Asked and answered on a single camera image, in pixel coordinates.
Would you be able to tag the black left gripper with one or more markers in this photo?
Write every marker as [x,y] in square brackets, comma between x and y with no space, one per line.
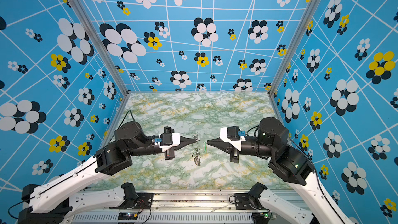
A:
[184,142]

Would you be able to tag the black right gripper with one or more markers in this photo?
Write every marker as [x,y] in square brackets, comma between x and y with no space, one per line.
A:
[227,147]

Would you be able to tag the green key tag with key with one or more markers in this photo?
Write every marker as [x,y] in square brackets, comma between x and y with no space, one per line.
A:
[205,147]

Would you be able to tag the steel key organizer plate with rings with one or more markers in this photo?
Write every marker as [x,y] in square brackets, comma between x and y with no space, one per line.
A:
[196,151]

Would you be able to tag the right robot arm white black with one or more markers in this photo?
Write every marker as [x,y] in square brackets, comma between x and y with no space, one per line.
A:
[289,164]

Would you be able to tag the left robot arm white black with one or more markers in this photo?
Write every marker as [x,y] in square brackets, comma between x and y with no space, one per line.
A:
[62,198]

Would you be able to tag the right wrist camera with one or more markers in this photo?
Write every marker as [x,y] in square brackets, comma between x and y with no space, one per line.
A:
[234,136]

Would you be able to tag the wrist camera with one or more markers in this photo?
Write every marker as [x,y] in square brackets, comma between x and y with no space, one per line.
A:
[168,140]
[234,136]

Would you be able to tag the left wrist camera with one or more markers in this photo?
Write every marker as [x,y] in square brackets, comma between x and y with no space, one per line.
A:
[168,140]

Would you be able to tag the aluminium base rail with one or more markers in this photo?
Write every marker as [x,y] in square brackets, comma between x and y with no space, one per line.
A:
[202,207]

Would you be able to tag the aluminium frame post left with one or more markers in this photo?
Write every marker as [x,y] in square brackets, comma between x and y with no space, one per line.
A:
[84,19]

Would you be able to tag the aluminium frame post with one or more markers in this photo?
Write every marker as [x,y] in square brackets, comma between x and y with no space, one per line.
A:
[295,41]
[84,19]

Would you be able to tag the aluminium frame post right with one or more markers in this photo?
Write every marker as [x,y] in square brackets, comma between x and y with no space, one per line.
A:
[295,41]

